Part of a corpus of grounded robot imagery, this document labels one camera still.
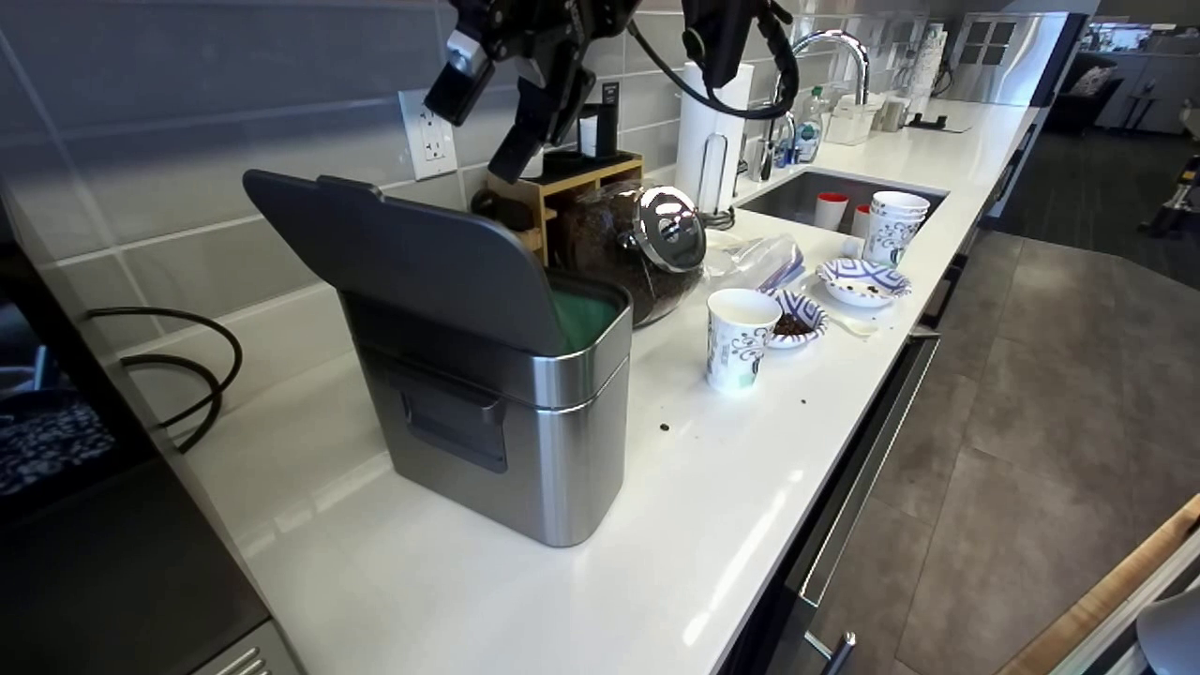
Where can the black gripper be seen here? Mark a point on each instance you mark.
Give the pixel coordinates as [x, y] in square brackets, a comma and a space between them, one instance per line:
[565, 23]

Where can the tall chrome faucet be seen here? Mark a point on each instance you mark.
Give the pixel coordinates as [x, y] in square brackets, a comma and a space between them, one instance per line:
[865, 71]

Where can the steel sink basin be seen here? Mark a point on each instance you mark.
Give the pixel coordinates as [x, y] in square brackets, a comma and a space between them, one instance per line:
[800, 202]

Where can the office chair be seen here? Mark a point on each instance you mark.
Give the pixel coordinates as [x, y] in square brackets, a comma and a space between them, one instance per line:
[1175, 173]

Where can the white wall outlet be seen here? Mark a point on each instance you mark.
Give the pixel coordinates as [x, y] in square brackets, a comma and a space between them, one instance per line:
[427, 143]

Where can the blue patterned paper plate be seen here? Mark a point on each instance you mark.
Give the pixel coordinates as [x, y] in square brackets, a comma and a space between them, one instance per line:
[800, 303]
[861, 289]

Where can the clear zip plastic bag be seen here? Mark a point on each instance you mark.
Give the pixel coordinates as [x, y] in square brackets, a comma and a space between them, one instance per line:
[761, 263]

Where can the white paper towel roll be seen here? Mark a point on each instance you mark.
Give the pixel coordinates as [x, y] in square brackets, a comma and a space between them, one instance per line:
[717, 153]

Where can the loose coffee bean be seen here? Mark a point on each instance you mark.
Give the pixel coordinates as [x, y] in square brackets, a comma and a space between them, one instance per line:
[666, 428]

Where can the white container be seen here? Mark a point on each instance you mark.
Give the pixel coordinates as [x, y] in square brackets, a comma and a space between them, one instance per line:
[851, 122]

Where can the wooden rack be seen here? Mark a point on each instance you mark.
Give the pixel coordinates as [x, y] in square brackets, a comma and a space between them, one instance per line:
[526, 209]

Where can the coffee grounds pile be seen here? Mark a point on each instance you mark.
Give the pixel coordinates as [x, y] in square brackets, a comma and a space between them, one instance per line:
[797, 323]

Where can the black cylinder in rack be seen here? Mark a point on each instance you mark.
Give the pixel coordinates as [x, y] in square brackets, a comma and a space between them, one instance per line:
[608, 118]

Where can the clear soap bottle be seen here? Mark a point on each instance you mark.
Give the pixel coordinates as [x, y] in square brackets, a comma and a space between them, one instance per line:
[812, 137]

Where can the black coffee machine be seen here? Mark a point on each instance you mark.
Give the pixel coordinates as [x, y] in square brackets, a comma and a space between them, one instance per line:
[113, 574]

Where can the dark grey bin lid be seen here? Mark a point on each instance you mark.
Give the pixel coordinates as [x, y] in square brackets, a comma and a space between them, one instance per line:
[412, 249]

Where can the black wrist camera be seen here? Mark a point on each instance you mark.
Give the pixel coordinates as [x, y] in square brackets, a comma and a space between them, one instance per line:
[457, 76]

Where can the red and white cup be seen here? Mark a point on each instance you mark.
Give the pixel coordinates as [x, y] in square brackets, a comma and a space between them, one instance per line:
[865, 219]
[828, 211]

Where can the stainless steel recycling bin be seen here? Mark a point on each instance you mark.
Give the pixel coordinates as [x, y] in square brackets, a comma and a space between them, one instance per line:
[565, 462]

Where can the cream flat stir stick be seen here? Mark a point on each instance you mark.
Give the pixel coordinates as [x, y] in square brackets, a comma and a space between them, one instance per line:
[857, 323]

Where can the green bin liner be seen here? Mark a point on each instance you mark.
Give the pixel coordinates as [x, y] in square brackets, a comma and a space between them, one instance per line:
[585, 319]

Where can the small chrome faucet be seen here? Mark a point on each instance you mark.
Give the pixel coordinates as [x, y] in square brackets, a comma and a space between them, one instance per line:
[757, 157]

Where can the wooden edged counter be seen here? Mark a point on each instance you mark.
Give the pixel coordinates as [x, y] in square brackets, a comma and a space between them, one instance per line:
[1098, 602]

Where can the tall white bottle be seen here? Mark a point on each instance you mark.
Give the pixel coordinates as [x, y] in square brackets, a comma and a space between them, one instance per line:
[928, 71]

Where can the swirl print paper cup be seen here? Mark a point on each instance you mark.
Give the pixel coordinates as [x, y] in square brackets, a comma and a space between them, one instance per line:
[735, 349]

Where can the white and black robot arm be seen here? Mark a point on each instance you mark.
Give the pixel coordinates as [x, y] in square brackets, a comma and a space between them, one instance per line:
[722, 41]

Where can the grey round object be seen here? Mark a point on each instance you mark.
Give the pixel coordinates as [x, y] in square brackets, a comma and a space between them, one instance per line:
[1175, 638]

